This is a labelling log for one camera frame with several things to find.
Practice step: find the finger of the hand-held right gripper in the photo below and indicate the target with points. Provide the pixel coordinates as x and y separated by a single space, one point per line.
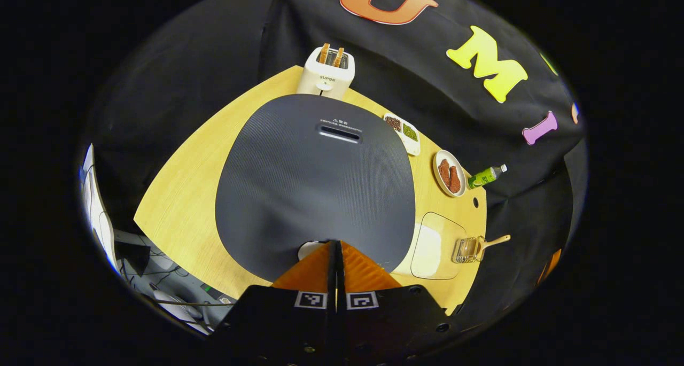
549 267

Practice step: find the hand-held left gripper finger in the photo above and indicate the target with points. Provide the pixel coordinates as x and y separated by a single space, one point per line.
332 280
341 280

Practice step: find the dark grey rice cooker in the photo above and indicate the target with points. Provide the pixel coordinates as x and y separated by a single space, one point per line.
315 184

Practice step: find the green drink bottle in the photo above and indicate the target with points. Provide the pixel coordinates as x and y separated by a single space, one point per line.
483 177

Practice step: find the brown meat piece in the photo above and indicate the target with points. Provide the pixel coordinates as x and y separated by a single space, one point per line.
455 179
444 172

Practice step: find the white round plate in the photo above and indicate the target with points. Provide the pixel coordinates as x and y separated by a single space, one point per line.
449 173

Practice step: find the white divided dish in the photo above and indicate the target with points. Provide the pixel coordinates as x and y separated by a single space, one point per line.
403 133

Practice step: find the green beans pile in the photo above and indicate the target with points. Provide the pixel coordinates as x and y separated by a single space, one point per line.
410 132

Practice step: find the red beans pile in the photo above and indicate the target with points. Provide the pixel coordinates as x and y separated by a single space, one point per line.
393 123

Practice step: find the white toaster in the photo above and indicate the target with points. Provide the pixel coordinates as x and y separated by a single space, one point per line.
326 77

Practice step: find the black backdrop cloth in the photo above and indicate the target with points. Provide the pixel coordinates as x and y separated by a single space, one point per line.
427 88

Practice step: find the toasted bread slice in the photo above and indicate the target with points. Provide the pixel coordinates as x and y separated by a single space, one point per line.
338 57
324 53

